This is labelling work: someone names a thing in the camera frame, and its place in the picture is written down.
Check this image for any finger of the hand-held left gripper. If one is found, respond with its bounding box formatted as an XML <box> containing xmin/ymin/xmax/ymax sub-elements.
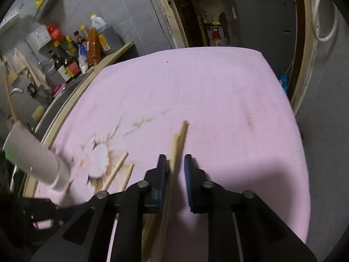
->
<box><xmin>16</xmin><ymin>196</ymin><xmax>62</xmax><ymax>231</ymax></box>

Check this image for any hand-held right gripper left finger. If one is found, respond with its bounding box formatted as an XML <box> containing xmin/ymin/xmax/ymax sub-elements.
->
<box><xmin>31</xmin><ymin>154</ymin><xmax>169</xmax><ymax>262</ymax></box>

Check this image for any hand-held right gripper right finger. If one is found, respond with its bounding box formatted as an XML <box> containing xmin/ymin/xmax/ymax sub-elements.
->
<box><xmin>183</xmin><ymin>154</ymin><xmax>318</xmax><ymax>262</ymax></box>

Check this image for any wooden chopstick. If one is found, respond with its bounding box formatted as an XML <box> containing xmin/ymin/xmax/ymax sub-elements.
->
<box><xmin>142</xmin><ymin>134</ymin><xmax>179</xmax><ymax>262</ymax></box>
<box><xmin>159</xmin><ymin>120</ymin><xmax>189</xmax><ymax>262</ymax></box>
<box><xmin>101</xmin><ymin>152</ymin><xmax>129</xmax><ymax>192</ymax></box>
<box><xmin>121</xmin><ymin>164</ymin><xmax>135</xmax><ymax>191</ymax></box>

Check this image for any white plastic utensil basket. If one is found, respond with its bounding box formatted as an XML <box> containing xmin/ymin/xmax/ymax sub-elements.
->
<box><xmin>3</xmin><ymin>121</ymin><xmax>72</xmax><ymax>192</ymax></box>

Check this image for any pink floral tablecloth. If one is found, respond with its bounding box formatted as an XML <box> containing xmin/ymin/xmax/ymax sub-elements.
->
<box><xmin>23</xmin><ymin>46</ymin><xmax>312</xmax><ymax>262</ymax></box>

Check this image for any beige loofah scrubber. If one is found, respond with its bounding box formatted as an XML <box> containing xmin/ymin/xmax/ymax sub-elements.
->
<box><xmin>32</xmin><ymin>106</ymin><xmax>46</xmax><ymax>121</ymax></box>

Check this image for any steel sink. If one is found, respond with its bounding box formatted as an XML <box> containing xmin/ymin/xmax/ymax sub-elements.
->
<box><xmin>33</xmin><ymin>72</ymin><xmax>95</xmax><ymax>134</ymax></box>

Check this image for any chrome faucet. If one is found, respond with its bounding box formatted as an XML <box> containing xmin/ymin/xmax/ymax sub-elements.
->
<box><xmin>8</xmin><ymin>87</ymin><xmax>25</xmax><ymax>123</ymax></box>

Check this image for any dish soap pump bottle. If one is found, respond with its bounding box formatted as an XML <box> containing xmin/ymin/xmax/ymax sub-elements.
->
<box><xmin>43</xmin><ymin>50</ymin><xmax>58</xmax><ymax>86</ymax></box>

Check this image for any blue plastic bag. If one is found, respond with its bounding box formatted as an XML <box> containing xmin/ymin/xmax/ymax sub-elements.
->
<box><xmin>279</xmin><ymin>73</ymin><xmax>290</xmax><ymax>91</ymax></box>

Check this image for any dark bottle white label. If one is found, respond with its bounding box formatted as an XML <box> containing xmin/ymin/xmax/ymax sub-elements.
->
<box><xmin>53</xmin><ymin>53</ymin><xmax>74</xmax><ymax>84</ymax></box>

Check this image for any beige hanging cloth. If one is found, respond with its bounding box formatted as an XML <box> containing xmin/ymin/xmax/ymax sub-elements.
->
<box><xmin>12</xmin><ymin>48</ymin><xmax>52</xmax><ymax>92</ymax></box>

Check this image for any blue white packet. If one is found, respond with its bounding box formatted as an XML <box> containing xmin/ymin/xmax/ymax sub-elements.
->
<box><xmin>79</xmin><ymin>44</ymin><xmax>90</xmax><ymax>73</ymax></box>

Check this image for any soy sauce bottle red label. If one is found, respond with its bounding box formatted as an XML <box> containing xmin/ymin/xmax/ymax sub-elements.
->
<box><xmin>53</xmin><ymin>40</ymin><xmax>81</xmax><ymax>77</ymax></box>

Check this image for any yellow box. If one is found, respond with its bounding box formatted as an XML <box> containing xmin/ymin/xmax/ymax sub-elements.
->
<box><xmin>99</xmin><ymin>34</ymin><xmax>111</xmax><ymax>52</ymax></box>

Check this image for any orange-brown packet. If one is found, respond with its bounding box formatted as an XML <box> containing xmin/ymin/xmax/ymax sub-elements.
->
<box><xmin>87</xmin><ymin>27</ymin><xmax>102</xmax><ymax>66</ymax></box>

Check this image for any red white bottle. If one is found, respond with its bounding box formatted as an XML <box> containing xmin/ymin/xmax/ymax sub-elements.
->
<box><xmin>210</xmin><ymin>25</ymin><xmax>224</xmax><ymax>47</ymax></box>

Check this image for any dark bottle red cap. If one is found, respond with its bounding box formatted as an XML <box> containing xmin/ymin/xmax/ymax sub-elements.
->
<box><xmin>74</xmin><ymin>31</ymin><xmax>87</xmax><ymax>50</ymax></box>

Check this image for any dark bottle yellow cap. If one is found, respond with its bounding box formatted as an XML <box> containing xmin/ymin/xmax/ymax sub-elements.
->
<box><xmin>65</xmin><ymin>35</ymin><xmax>78</xmax><ymax>57</ymax></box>

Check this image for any grey cabinet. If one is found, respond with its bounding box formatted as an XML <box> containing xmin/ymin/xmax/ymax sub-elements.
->
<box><xmin>226</xmin><ymin>0</ymin><xmax>298</xmax><ymax>84</ymax></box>

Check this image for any red plastic bag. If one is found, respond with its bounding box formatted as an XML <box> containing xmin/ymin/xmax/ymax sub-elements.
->
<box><xmin>46</xmin><ymin>24</ymin><xmax>65</xmax><ymax>43</ymax></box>

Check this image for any wooden door frame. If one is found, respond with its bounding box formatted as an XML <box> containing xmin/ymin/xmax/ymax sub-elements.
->
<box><xmin>151</xmin><ymin>0</ymin><xmax>321</xmax><ymax>114</ymax></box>

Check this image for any white shower hose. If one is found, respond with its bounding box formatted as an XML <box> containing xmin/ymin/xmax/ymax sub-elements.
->
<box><xmin>311</xmin><ymin>0</ymin><xmax>339</xmax><ymax>43</ymax></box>

